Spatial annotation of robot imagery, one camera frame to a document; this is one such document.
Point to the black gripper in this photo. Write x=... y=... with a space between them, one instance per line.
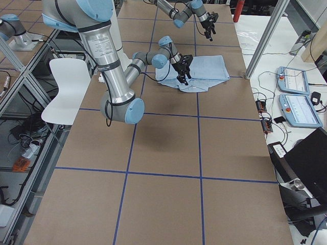
x=179 y=68
x=207 y=26

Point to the light blue button-up shirt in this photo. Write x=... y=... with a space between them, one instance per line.
x=205 y=71

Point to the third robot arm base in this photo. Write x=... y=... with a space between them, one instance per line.
x=12 y=27

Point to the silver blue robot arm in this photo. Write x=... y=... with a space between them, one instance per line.
x=181 y=12
x=92 y=21

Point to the clear plastic bag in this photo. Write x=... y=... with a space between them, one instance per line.
x=248 y=39

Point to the red cylinder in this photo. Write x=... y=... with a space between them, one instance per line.
x=238 y=10

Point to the upper blue teach pendant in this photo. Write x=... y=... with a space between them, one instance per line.
x=291 y=80

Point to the blue teach pendant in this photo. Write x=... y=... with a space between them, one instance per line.
x=291 y=80
x=299 y=111

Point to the white paper sheet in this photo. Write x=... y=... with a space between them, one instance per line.
x=73 y=78

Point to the lower blue teach pendant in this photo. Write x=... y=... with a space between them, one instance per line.
x=299 y=111

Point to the black labelled box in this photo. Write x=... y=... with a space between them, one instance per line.
x=276 y=151

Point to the black laptop computer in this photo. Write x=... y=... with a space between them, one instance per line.
x=308 y=161

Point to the grey aluminium frame post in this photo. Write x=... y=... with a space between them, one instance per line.
x=265 y=38

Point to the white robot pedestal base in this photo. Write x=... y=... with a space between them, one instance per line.
x=115 y=34

